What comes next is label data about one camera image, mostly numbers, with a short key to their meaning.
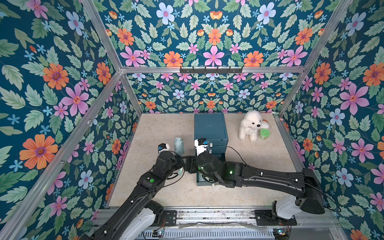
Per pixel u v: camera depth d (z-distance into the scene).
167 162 0.57
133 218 0.57
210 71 0.93
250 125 0.93
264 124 1.08
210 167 0.49
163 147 0.69
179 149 0.80
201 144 0.60
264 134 1.02
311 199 0.39
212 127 0.84
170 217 0.74
